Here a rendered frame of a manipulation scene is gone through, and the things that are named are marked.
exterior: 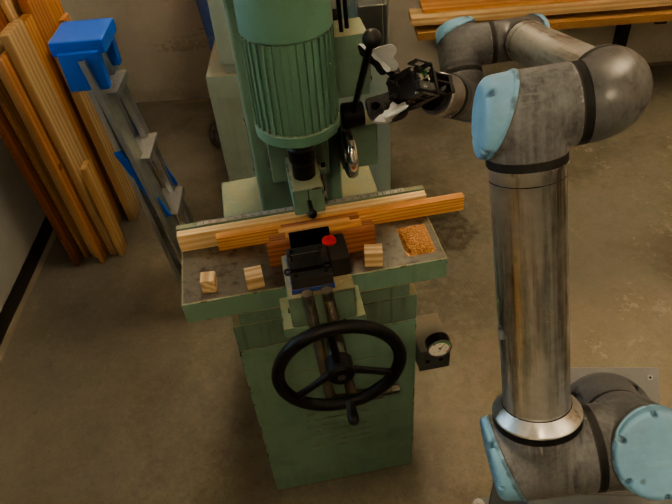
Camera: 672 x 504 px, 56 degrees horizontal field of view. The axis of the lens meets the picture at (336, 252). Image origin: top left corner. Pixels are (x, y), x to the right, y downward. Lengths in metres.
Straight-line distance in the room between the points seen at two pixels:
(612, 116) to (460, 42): 0.59
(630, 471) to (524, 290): 0.37
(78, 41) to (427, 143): 1.98
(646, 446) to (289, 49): 0.90
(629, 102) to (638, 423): 0.52
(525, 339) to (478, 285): 1.63
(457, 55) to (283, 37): 0.44
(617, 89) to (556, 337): 0.37
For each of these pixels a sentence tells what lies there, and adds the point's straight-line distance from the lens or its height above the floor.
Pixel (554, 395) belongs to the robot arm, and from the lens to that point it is 1.09.
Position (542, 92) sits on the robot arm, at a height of 1.47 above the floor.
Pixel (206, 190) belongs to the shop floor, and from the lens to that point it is 3.25.
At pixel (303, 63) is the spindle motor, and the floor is 1.37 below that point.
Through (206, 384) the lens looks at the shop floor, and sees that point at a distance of 2.40.
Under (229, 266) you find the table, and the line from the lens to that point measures 1.46.
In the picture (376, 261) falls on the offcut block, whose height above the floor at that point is 0.92.
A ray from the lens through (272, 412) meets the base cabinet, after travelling 1.75.
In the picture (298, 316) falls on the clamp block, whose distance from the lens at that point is 1.32.
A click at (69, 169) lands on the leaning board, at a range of 2.77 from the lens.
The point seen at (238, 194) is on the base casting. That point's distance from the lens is 1.84.
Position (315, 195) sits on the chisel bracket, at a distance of 1.38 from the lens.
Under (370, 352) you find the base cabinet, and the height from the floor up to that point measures 0.61.
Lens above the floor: 1.89
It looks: 43 degrees down
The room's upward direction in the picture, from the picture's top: 5 degrees counter-clockwise
